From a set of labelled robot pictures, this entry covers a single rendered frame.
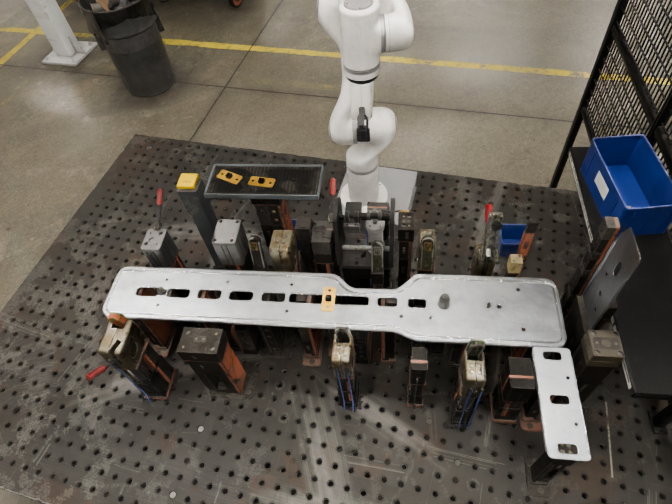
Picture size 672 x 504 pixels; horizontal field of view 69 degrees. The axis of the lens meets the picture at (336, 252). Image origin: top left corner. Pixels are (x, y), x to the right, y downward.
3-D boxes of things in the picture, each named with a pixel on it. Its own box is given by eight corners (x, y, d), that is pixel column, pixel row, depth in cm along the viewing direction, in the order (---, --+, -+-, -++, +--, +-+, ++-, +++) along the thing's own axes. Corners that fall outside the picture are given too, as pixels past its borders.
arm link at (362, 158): (345, 153, 188) (341, 102, 169) (394, 149, 188) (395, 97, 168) (347, 176, 181) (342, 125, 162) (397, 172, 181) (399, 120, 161)
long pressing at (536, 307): (96, 325, 151) (93, 322, 150) (122, 265, 165) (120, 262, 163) (568, 350, 134) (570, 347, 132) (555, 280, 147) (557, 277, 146)
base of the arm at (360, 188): (343, 178, 206) (340, 145, 191) (389, 180, 204) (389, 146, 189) (337, 213, 196) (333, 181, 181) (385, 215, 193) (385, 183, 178)
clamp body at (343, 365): (334, 411, 158) (322, 367, 131) (337, 375, 166) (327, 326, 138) (362, 413, 157) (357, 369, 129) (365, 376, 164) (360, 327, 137)
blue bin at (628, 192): (610, 237, 149) (626, 209, 139) (578, 167, 167) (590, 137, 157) (666, 234, 148) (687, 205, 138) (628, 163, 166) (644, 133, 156)
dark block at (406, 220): (396, 301, 180) (397, 229, 147) (396, 285, 184) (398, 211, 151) (410, 302, 180) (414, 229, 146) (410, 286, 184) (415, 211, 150)
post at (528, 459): (528, 495, 139) (556, 471, 116) (523, 455, 146) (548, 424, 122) (552, 497, 138) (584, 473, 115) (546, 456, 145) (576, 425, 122)
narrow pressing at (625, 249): (588, 332, 135) (639, 259, 108) (580, 296, 142) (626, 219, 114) (591, 332, 135) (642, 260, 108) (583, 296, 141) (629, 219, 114)
